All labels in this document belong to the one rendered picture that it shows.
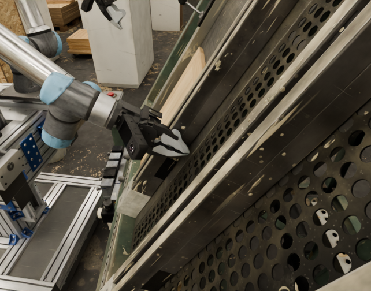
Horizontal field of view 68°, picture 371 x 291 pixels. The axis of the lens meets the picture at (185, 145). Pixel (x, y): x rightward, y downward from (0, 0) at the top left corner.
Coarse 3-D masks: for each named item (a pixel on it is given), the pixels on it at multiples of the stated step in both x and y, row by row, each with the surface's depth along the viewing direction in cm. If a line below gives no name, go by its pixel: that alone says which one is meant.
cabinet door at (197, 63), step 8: (200, 48) 105; (200, 56) 99; (192, 64) 104; (200, 64) 94; (184, 72) 111; (192, 72) 99; (200, 72) 90; (184, 80) 106; (192, 80) 95; (176, 88) 112; (184, 88) 101; (176, 96) 108; (184, 96) 96; (168, 104) 115; (176, 104) 103; (168, 112) 109; (168, 120) 104
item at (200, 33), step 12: (216, 0) 104; (216, 12) 106; (204, 24) 109; (192, 36) 115; (204, 36) 112; (192, 48) 115; (180, 60) 118; (180, 72) 121; (168, 84) 125; (168, 96) 128; (156, 108) 132
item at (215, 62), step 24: (264, 0) 54; (288, 0) 54; (240, 24) 56; (264, 24) 56; (216, 48) 65; (240, 48) 59; (216, 72) 63; (240, 72) 63; (192, 96) 66; (216, 96) 66; (192, 120) 71; (144, 168) 81; (168, 168) 81; (144, 192) 87
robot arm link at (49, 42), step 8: (16, 0) 125; (24, 0) 125; (32, 0) 127; (24, 8) 126; (32, 8) 128; (24, 16) 128; (32, 16) 129; (40, 16) 132; (32, 24) 130; (40, 24) 132; (32, 32) 130; (40, 32) 131; (48, 32) 134; (40, 40) 132; (48, 40) 134; (56, 40) 137; (40, 48) 132; (48, 48) 135; (56, 48) 138; (48, 56) 137
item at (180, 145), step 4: (176, 132) 71; (164, 136) 66; (168, 136) 66; (180, 136) 71; (164, 140) 67; (168, 140) 67; (172, 140) 67; (176, 140) 67; (180, 140) 68; (168, 144) 68; (172, 144) 68; (176, 144) 68; (180, 144) 68; (184, 144) 69; (176, 148) 69; (180, 148) 69; (184, 148) 69; (184, 152) 70; (188, 152) 70
